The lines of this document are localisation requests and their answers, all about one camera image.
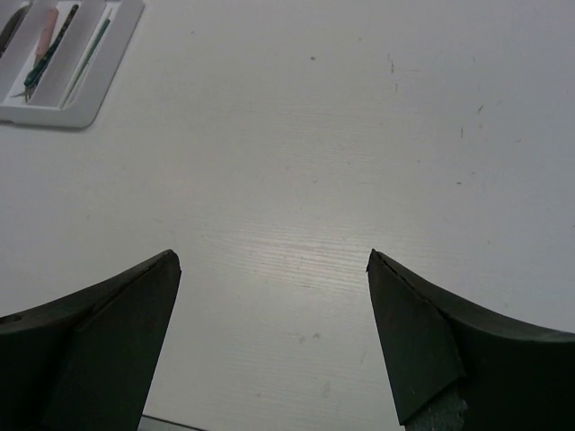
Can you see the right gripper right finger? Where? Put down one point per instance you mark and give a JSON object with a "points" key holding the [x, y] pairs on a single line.
{"points": [[455, 365]]}

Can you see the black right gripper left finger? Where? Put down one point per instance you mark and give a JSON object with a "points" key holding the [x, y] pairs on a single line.
{"points": [[86, 361]]}

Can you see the white chopstick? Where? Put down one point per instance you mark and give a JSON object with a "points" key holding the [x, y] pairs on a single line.
{"points": [[105, 11]]}

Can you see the green handled fork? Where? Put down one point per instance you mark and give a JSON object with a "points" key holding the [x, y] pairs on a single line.
{"points": [[32, 78]]}

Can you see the green chopstick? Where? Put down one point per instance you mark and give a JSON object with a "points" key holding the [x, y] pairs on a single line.
{"points": [[88, 54]]}

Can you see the pink handled fork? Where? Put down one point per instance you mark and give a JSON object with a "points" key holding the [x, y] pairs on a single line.
{"points": [[46, 35]]}

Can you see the pink handled knife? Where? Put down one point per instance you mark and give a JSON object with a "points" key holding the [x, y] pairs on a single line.
{"points": [[11, 27]]}

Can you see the white divided utensil tray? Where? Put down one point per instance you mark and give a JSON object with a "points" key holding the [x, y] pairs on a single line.
{"points": [[85, 102]]}

